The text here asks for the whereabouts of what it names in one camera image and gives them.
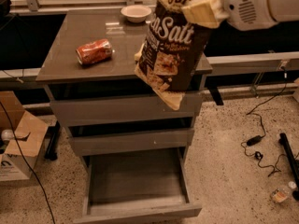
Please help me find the yellow sponge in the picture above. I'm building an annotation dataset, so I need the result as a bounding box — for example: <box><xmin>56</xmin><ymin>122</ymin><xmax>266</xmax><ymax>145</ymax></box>
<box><xmin>135</xmin><ymin>51</ymin><xmax>141</xmax><ymax>62</ymax></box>

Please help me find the grey window rail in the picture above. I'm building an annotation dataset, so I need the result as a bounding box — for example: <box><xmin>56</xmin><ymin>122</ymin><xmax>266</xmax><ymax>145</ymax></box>
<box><xmin>0</xmin><ymin>51</ymin><xmax>299</xmax><ymax>83</ymax></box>

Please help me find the clear plastic bottle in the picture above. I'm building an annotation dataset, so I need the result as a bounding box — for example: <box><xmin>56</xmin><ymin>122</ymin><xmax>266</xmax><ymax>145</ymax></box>
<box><xmin>270</xmin><ymin>181</ymin><xmax>297</xmax><ymax>203</ymax></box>

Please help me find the white bowl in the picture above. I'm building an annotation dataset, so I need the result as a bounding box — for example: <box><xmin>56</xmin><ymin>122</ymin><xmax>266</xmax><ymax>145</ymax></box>
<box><xmin>121</xmin><ymin>5</ymin><xmax>151</xmax><ymax>23</ymax></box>

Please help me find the red soda can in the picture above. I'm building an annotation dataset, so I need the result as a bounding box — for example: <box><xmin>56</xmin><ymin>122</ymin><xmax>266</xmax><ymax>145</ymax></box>
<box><xmin>76</xmin><ymin>39</ymin><xmax>112</xmax><ymax>65</ymax></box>

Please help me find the brown sea salt chip bag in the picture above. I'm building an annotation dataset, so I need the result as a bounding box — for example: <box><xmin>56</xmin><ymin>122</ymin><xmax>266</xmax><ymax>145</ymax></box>
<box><xmin>135</xmin><ymin>0</ymin><xmax>213</xmax><ymax>110</ymax></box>

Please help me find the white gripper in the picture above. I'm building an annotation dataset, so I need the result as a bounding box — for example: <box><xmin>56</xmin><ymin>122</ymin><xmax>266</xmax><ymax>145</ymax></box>
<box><xmin>182</xmin><ymin>0</ymin><xmax>278</xmax><ymax>31</ymax></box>

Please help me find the black stand foot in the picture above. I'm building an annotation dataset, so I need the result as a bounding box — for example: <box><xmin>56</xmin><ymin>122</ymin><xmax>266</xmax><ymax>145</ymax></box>
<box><xmin>44</xmin><ymin>122</ymin><xmax>61</xmax><ymax>161</ymax></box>

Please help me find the black floor cable left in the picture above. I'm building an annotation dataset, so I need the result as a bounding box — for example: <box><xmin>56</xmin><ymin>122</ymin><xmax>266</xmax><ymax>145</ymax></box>
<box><xmin>0</xmin><ymin>103</ymin><xmax>56</xmax><ymax>224</ymax></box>

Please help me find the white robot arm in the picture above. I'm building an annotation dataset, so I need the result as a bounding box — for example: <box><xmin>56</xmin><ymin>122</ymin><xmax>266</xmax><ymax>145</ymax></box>
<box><xmin>182</xmin><ymin>0</ymin><xmax>299</xmax><ymax>31</ymax></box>

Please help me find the top grey drawer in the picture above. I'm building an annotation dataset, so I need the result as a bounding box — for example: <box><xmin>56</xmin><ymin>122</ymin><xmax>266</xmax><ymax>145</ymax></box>
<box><xmin>50</xmin><ymin>93</ymin><xmax>202</xmax><ymax>127</ymax></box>

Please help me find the grey drawer cabinet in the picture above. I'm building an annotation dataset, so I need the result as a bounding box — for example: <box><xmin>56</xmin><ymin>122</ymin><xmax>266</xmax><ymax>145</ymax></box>
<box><xmin>36</xmin><ymin>8</ymin><xmax>210</xmax><ymax>224</ymax></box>

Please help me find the middle grey drawer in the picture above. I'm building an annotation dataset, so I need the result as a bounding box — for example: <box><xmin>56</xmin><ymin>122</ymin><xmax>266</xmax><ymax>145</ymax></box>
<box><xmin>70</xmin><ymin>128</ymin><xmax>194</xmax><ymax>156</ymax></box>

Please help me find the grey drawer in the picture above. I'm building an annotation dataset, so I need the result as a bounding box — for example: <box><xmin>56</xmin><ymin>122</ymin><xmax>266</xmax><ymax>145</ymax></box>
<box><xmin>70</xmin><ymin>128</ymin><xmax>194</xmax><ymax>156</ymax></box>
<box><xmin>50</xmin><ymin>93</ymin><xmax>202</xmax><ymax>127</ymax></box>

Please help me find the open bottom drawer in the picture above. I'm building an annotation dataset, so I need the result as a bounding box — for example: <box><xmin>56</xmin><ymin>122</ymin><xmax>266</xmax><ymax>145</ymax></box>
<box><xmin>74</xmin><ymin>148</ymin><xmax>201</xmax><ymax>224</ymax></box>

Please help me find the black metal bar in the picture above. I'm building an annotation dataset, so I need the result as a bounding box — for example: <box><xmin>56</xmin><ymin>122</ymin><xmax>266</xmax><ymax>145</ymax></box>
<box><xmin>279</xmin><ymin>133</ymin><xmax>299</xmax><ymax>201</ymax></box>

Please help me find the cardboard box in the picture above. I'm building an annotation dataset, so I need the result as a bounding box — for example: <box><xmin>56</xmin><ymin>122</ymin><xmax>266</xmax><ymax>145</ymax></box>
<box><xmin>0</xmin><ymin>91</ymin><xmax>48</xmax><ymax>181</ymax></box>

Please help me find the black power adapter with cable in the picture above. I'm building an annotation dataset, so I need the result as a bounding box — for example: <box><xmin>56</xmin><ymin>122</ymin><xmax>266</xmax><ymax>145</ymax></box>
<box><xmin>240</xmin><ymin>66</ymin><xmax>288</xmax><ymax>168</ymax></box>

